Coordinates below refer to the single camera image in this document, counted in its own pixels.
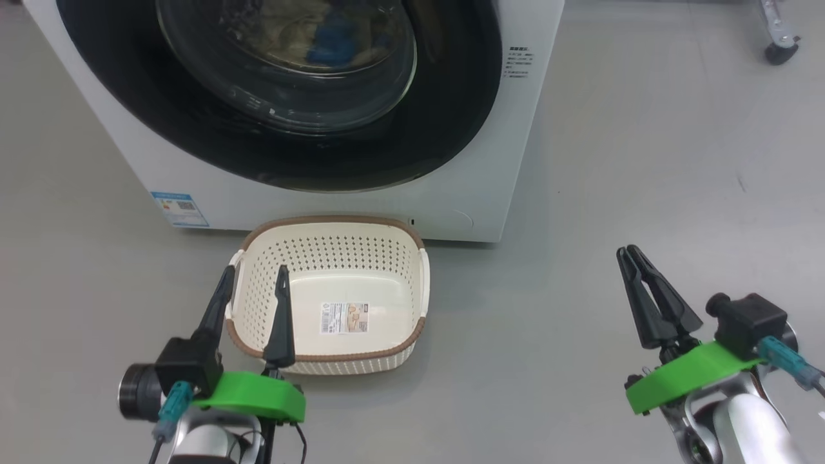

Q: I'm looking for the teal right camera connector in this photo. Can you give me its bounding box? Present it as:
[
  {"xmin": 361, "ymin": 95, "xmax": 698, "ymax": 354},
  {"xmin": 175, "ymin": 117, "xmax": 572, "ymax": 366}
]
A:
[{"xmin": 757, "ymin": 336, "xmax": 823, "ymax": 391}]

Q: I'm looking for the white washing machine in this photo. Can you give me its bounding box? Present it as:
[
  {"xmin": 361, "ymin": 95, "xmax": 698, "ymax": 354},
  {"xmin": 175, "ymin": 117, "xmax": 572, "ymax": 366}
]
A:
[{"xmin": 23, "ymin": 0, "xmax": 567, "ymax": 244}]

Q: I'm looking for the blue energy label sticker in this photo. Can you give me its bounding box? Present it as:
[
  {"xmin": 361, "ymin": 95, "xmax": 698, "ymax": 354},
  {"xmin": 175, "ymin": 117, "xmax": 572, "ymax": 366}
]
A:
[{"xmin": 150, "ymin": 191, "xmax": 211, "ymax": 229}]

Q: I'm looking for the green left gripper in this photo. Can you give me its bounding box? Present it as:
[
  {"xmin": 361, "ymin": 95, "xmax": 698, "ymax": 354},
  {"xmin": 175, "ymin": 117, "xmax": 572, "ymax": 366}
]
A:
[{"xmin": 191, "ymin": 264, "xmax": 307, "ymax": 426}]

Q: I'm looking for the cream perforated laundry basket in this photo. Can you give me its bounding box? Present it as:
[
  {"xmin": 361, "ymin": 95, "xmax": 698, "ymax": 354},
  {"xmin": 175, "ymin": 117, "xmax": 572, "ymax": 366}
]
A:
[{"xmin": 224, "ymin": 216, "xmax": 431, "ymax": 377}]

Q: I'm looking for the black caster wheel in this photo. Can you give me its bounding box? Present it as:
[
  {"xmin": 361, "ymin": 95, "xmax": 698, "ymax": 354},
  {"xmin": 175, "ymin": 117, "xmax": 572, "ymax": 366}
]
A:
[{"xmin": 765, "ymin": 37, "xmax": 801, "ymax": 66}]

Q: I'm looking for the grey caster wheel leg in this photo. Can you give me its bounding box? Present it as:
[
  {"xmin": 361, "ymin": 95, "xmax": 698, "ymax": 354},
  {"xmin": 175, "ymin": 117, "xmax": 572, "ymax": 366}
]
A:
[{"xmin": 757, "ymin": 0, "xmax": 802, "ymax": 49}]

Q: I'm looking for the cream bear print garment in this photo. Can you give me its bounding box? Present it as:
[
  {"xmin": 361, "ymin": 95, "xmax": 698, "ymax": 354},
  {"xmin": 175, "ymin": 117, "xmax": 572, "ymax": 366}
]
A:
[{"xmin": 258, "ymin": 0, "xmax": 402, "ymax": 70}]

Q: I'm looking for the paper basket label sticker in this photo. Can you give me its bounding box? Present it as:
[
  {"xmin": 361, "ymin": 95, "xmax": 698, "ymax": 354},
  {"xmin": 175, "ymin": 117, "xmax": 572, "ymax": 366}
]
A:
[{"xmin": 320, "ymin": 302, "xmax": 370, "ymax": 335}]

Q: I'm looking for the teal camera connector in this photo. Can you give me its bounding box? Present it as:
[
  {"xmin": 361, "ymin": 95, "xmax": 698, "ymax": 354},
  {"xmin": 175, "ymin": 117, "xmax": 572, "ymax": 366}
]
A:
[
  {"xmin": 757, "ymin": 336, "xmax": 823, "ymax": 391},
  {"xmin": 153, "ymin": 380, "xmax": 195, "ymax": 443}
]

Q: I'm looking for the black round washing machine door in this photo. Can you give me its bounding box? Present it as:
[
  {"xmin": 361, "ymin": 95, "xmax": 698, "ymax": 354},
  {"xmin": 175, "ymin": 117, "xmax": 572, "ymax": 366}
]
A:
[{"xmin": 57, "ymin": 0, "xmax": 503, "ymax": 193}]

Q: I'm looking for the teal left camera connector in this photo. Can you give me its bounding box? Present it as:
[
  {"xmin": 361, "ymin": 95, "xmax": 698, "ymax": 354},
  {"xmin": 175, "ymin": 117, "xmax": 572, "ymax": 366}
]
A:
[{"xmin": 153, "ymin": 380, "xmax": 195, "ymax": 443}]

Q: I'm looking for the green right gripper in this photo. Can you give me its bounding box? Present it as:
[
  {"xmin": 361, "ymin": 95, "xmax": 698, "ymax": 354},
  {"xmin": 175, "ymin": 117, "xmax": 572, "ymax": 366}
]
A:
[{"xmin": 616, "ymin": 244, "xmax": 766, "ymax": 416}]

